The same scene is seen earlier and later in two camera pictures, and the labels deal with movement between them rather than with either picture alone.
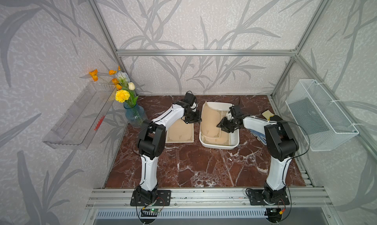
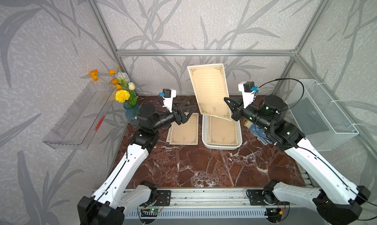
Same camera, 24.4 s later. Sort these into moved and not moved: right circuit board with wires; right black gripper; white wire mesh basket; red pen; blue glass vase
Moved: right black gripper
Not moved: blue glass vase; right circuit board with wires; red pen; white wire mesh basket
